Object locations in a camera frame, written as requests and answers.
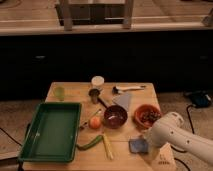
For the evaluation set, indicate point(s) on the orange bowl with food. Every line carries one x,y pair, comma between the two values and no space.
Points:
145,116

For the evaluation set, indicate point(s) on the yellow stick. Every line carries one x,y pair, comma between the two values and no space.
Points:
108,148

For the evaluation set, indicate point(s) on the green chili pepper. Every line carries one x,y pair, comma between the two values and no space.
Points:
91,144

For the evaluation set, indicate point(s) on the dark purple bowl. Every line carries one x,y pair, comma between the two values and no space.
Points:
115,116

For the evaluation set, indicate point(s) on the small metal spoon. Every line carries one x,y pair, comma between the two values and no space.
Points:
83,125

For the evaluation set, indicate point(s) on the orange fruit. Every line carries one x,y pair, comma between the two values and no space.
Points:
95,122

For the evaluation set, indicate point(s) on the white round container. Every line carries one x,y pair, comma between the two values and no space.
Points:
97,82

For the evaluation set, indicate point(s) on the green plastic cup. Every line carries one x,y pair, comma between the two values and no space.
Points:
59,93

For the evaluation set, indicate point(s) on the metal measuring cup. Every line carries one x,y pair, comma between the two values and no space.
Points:
95,97

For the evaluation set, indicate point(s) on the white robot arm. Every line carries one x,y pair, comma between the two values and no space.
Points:
168,129

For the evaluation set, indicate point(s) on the grey folded cloth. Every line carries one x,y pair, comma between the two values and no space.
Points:
123,100

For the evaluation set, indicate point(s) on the dark object on floor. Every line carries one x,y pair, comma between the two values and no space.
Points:
199,99

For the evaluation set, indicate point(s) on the blue sponge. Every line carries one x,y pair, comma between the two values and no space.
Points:
138,145

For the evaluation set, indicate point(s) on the green plastic tray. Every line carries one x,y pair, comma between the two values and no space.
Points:
52,134

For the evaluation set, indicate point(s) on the wooden stool frame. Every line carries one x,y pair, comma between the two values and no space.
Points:
72,13

